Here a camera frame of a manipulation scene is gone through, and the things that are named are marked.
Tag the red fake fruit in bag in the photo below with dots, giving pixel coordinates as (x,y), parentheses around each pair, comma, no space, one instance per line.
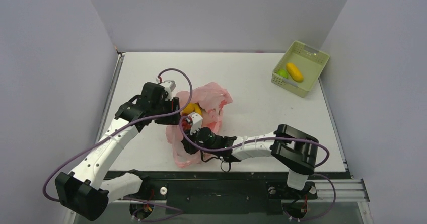
(186,124)

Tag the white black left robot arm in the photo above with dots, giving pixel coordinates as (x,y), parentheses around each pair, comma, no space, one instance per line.
(83,190)

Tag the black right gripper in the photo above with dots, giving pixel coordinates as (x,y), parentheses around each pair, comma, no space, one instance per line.
(187,142)

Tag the aluminium frame rail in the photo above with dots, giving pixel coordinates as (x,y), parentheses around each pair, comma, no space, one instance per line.
(339,201)

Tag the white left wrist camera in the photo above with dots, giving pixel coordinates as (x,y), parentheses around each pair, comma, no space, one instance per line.
(169,86)

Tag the yellow fake banana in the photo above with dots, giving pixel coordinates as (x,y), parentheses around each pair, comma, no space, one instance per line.
(197,108)

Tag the yellow fake fruit in basket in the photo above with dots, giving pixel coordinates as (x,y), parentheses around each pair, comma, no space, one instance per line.
(294,72)

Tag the green fake lime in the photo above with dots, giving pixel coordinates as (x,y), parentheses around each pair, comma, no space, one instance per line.
(283,73)

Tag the pink plastic bag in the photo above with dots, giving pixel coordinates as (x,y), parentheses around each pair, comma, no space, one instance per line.
(212,98)

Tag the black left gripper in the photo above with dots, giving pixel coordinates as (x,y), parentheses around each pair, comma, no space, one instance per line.
(173,119)

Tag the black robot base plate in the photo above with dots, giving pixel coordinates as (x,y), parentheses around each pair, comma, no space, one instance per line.
(223,193)

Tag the light green plastic basket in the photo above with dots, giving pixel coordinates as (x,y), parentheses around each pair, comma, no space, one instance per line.
(311,62)

